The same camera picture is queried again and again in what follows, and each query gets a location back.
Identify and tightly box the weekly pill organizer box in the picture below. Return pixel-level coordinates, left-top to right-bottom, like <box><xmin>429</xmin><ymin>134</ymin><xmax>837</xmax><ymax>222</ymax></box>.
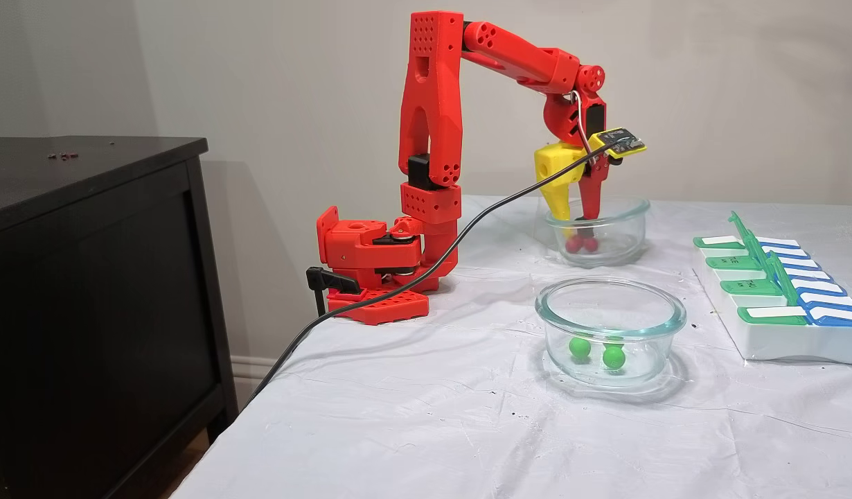
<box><xmin>692</xmin><ymin>211</ymin><xmax>852</xmax><ymax>365</ymax></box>

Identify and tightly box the clear glass bowl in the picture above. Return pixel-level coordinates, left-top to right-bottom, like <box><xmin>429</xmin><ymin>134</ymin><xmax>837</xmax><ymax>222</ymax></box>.
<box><xmin>545</xmin><ymin>196</ymin><xmax>650</xmax><ymax>268</ymax></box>
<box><xmin>535</xmin><ymin>277</ymin><xmax>687</xmax><ymax>387</ymax></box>

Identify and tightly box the black table clamp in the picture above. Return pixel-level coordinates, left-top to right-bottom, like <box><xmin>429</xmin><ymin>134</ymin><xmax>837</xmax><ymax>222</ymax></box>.
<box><xmin>306</xmin><ymin>267</ymin><xmax>361</xmax><ymax>319</ymax></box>

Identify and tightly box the white tablecloth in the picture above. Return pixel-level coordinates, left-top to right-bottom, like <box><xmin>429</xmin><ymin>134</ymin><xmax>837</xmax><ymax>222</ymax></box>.
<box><xmin>170</xmin><ymin>195</ymin><xmax>852</xmax><ymax>499</ymax></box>

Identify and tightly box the black wooden cabinet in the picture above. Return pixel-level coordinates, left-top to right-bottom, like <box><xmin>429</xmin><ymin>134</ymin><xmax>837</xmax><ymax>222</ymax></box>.
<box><xmin>0</xmin><ymin>136</ymin><xmax>238</xmax><ymax>499</ymax></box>

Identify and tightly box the white and red servo wire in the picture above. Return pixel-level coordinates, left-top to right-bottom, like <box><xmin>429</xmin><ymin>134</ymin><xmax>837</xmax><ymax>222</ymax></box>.
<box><xmin>570</xmin><ymin>89</ymin><xmax>596</xmax><ymax>157</ymax></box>

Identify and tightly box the black camera cable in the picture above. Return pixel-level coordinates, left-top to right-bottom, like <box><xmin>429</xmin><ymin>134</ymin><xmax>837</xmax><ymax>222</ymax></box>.
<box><xmin>239</xmin><ymin>149</ymin><xmax>607</xmax><ymax>411</ymax></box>

